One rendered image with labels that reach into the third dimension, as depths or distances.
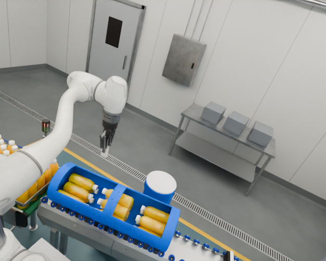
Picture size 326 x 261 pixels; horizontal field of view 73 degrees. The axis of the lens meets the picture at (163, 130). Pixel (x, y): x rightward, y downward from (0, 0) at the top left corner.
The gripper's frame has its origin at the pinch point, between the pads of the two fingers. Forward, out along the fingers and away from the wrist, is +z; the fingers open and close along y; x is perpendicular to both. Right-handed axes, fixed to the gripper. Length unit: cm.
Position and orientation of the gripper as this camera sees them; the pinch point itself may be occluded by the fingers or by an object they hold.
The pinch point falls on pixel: (104, 150)
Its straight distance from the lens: 122.0
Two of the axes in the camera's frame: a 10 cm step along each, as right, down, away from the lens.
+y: -3.2, 4.2, -8.5
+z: -2.8, 8.1, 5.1
